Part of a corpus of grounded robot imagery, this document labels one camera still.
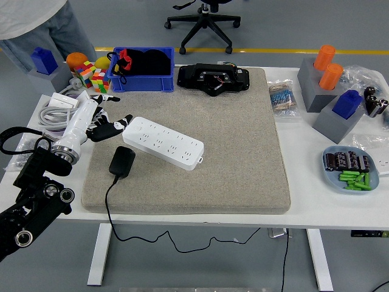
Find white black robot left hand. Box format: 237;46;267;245
53;94;134;153

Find black plug adapter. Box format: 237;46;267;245
109;145;136;179

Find white power strip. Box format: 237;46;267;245
122;116;205;172

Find grey power plug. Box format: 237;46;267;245
59;76;84;95

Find white card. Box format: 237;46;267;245
75;89;94;108

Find colourful puzzle cube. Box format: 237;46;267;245
74;60;96;89
90;68;111;94

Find grey block holder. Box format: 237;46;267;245
312;96;365;144
27;62;74;97

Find clear bag of metal nuts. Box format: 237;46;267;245
4;127;55;173

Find wide orange cylinder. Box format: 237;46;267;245
66;52;88;73

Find blue plastic block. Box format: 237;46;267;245
30;46;59;75
331;89;363;120

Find blue plastic bin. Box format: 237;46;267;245
108;46;176;93

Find black pouch with red trim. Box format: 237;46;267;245
106;48;171;85

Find person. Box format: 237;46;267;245
0;0;97;74

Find white table leg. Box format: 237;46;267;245
87;223;114;287
306;228;334;292

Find grey-brown mat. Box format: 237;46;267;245
81;67;292;215

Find black office chair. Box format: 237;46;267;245
164;0;241;55

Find clear bag of resistors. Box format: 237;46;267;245
266;79;302;122

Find grey holder with two holes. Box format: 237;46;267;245
297;57;344;113

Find tall orange cylinder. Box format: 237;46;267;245
313;44;336;71
318;63;344;91

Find light blue plate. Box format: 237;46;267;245
322;145;380;195

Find clear bag of screws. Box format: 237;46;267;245
339;65;384;92

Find empty clear plastic bag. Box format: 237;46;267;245
352;133;389;153

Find black table control panel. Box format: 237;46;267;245
350;230;389;238

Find white wall switch plate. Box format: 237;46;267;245
48;92;79;110

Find grey coiled power cable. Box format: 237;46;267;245
38;102;80;129

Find black plug cord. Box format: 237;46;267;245
105;175;261;254

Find black device housing with wires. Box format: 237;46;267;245
177;63;250;97

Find metal bracket under table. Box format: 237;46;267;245
267;227;294;238

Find black hanging cable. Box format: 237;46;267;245
281;228;290;292

